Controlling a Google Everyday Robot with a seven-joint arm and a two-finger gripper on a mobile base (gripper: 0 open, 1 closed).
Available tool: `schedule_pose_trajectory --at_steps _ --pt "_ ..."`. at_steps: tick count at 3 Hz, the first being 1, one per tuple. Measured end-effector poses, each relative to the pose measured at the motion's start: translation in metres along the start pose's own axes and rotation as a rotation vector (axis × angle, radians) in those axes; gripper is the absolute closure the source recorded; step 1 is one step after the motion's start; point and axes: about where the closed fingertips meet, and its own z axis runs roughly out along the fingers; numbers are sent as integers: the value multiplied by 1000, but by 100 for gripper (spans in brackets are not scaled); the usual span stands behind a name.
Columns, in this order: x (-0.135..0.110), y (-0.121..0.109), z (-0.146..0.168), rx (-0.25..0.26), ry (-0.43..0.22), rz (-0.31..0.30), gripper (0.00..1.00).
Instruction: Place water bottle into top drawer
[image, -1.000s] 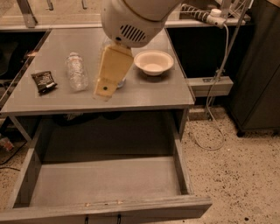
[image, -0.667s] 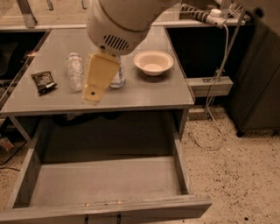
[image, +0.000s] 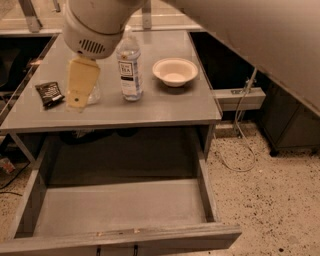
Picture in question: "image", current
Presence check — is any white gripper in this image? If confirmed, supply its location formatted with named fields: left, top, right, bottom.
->
left=62, top=3, right=124, bottom=109

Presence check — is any clear water bottle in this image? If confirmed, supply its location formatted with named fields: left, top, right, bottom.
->
left=87, top=82, right=101, bottom=105

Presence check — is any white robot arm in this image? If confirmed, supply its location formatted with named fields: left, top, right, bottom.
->
left=62, top=0, right=320, bottom=116

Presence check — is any grey open top drawer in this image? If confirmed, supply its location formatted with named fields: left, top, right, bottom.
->
left=0, top=128, right=241, bottom=256

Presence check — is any black snack packet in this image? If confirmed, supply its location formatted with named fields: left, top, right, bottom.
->
left=35, top=82, right=65, bottom=108

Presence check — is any grey cabinet desk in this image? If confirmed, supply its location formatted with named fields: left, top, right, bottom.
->
left=0, top=29, right=224, bottom=161

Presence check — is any white paper bowl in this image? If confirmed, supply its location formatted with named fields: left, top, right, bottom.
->
left=152, top=58, right=199, bottom=88

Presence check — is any grey back shelf rail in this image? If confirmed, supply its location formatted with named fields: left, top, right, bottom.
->
left=0, top=0, right=199, bottom=35

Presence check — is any black cable on floor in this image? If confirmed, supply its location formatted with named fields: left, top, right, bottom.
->
left=0, top=161, right=31, bottom=197

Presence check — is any grey metal bracket box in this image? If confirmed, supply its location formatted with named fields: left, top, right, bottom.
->
left=213, top=87, right=266, bottom=111

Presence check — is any white cable on floor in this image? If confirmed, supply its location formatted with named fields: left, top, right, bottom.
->
left=213, top=68, right=259, bottom=173

